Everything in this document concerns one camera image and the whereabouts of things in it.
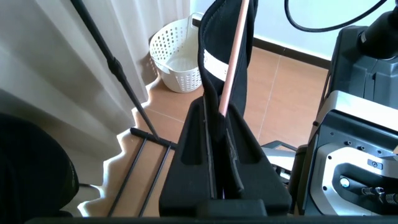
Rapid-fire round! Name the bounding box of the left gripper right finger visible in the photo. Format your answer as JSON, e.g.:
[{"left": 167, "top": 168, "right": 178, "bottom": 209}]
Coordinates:
[{"left": 225, "top": 104, "right": 292, "bottom": 217}]

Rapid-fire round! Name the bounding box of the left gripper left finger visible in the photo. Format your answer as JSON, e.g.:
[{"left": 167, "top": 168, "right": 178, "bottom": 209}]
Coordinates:
[{"left": 159, "top": 96, "right": 217, "bottom": 218}]

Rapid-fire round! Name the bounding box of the pink clothes hanger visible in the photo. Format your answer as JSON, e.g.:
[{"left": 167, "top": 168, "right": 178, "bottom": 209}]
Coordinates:
[{"left": 218, "top": 0, "right": 251, "bottom": 118}]

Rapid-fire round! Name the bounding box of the black garment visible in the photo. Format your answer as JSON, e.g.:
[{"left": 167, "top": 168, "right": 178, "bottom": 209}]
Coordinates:
[{"left": 197, "top": 0, "right": 259, "bottom": 200}]

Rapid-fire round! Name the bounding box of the white laundry basket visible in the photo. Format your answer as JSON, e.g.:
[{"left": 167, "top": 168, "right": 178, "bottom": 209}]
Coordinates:
[{"left": 149, "top": 12, "right": 205, "bottom": 94}]

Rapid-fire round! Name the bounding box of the black clothes rack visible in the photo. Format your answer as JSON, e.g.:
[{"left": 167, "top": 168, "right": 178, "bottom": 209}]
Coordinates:
[{"left": 70, "top": 0, "right": 178, "bottom": 218}]

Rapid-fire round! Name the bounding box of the beige curtain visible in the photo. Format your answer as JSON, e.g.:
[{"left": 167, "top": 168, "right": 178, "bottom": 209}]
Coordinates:
[{"left": 0, "top": 0, "right": 191, "bottom": 187}]

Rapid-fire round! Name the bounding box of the black cable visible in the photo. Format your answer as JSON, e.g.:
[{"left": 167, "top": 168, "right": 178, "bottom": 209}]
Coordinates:
[{"left": 284, "top": 0, "right": 388, "bottom": 34}]

